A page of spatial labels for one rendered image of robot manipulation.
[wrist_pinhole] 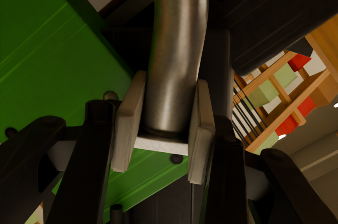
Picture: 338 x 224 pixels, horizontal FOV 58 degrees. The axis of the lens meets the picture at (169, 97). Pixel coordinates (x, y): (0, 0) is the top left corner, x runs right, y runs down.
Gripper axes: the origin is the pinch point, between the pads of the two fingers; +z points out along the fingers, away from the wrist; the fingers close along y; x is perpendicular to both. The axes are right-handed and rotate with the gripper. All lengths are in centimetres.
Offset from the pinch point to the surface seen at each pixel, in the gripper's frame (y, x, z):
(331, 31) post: 43, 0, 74
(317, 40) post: 40, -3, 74
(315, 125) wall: 427, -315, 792
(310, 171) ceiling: 345, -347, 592
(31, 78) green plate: -9.6, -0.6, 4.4
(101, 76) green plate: -4.8, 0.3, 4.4
